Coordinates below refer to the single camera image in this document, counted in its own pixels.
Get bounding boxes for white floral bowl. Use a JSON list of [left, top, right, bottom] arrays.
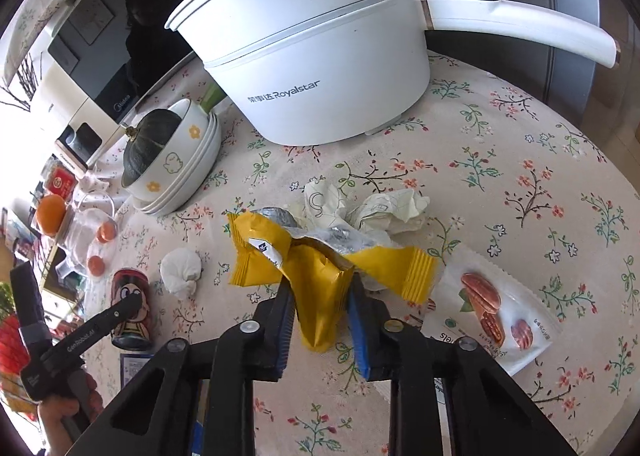
[[122, 98, 208, 202]]

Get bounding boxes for yellow snack wrapper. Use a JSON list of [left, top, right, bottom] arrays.
[[228, 212, 437, 352]]

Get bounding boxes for red drink can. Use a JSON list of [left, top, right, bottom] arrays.
[[111, 268, 152, 352]]

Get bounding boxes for dark green pumpkin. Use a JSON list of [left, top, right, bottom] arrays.
[[122, 109, 182, 187]]

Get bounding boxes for black microwave oven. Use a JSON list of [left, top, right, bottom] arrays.
[[49, 0, 193, 122]]

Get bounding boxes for floral tablecloth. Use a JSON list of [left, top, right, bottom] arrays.
[[60, 49, 640, 456]]

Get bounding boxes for dried twigs in vase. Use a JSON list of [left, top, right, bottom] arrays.
[[1, 54, 42, 112]]

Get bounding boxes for blue box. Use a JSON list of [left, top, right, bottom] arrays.
[[119, 353, 153, 388]]

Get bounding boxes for stacked white plates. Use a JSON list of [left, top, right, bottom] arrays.
[[130, 113, 221, 217]]

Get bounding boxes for crumpled white paper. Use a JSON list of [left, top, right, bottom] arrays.
[[288, 179, 431, 246]]

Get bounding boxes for small orange tomato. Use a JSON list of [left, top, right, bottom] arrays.
[[96, 221, 117, 243], [87, 255, 106, 277]]

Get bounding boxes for white electric cooking pot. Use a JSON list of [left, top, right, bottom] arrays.
[[166, 0, 620, 146]]

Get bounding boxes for left hand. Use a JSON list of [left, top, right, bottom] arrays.
[[38, 372, 103, 456]]

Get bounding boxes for crumpled white tissue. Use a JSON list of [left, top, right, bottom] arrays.
[[160, 248, 202, 300]]

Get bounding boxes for cream air fryer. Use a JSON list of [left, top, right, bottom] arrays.
[[44, 88, 132, 169]]

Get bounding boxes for large orange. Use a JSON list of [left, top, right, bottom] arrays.
[[36, 194, 66, 237]]

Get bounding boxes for white nut snack packet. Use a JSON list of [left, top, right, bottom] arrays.
[[421, 245, 562, 376]]

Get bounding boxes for red tin jar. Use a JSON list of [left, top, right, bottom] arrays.
[[43, 165, 77, 201]]

